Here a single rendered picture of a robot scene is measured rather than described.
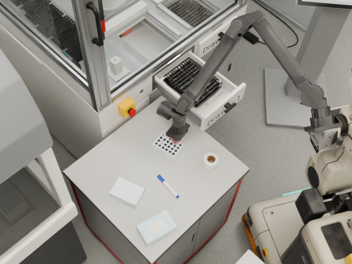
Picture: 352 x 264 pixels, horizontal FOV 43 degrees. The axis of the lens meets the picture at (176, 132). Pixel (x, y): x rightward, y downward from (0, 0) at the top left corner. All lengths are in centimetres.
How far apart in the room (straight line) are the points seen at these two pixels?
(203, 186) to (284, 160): 114
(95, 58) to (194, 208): 76
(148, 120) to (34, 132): 94
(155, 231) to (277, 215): 89
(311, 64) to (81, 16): 184
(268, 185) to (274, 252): 59
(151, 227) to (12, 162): 73
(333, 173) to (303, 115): 125
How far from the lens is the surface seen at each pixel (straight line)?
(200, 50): 229
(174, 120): 186
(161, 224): 187
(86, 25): 160
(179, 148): 204
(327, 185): 210
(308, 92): 170
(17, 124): 127
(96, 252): 270
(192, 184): 200
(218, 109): 203
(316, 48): 294
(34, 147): 136
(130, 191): 192
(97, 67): 176
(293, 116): 320
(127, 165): 204
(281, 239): 249
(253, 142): 305
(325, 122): 172
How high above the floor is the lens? 255
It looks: 58 degrees down
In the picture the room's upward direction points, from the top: 4 degrees clockwise
